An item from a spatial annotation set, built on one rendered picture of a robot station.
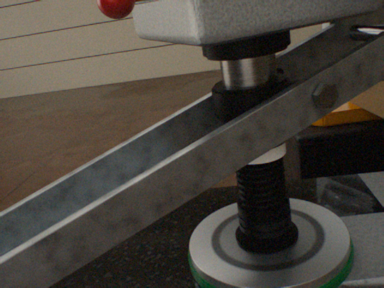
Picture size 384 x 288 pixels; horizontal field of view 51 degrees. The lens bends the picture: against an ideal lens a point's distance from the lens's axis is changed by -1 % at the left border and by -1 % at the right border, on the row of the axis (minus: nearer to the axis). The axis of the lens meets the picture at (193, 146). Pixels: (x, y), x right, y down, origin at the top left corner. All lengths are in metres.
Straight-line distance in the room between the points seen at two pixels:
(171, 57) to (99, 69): 1.26
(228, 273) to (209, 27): 0.30
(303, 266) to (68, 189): 0.29
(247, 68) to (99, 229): 0.23
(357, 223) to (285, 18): 0.36
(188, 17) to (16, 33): 7.30
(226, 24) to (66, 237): 0.24
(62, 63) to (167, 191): 6.95
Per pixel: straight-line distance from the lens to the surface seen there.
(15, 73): 7.79
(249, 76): 0.45
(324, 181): 0.76
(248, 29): 0.36
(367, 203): 0.70
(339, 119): 1.23
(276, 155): 0.49
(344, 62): 0.48
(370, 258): 0.58
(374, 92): 1.21
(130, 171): 0.51
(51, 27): 7.30
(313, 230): 0.58
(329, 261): 0.52
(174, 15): 0.38
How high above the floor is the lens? 1.14
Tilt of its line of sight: 20 degrees down
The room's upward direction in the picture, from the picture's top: 10 degrees counter-clockwise
